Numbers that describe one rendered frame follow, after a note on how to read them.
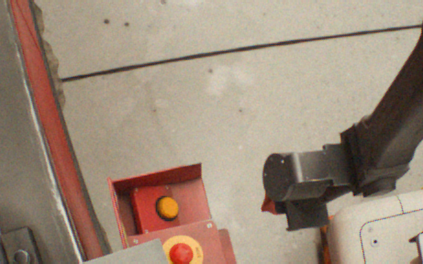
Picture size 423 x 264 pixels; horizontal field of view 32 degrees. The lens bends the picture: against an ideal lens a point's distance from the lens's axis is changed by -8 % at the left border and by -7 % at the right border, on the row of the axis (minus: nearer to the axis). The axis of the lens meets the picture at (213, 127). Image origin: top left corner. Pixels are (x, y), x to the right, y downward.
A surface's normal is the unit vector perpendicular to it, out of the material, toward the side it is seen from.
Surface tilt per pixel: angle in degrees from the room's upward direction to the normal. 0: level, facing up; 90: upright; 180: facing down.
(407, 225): 0
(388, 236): 0
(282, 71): 0
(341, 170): 27
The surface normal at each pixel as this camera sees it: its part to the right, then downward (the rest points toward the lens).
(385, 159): 0.13, 0.89
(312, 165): 0.40, -0.33
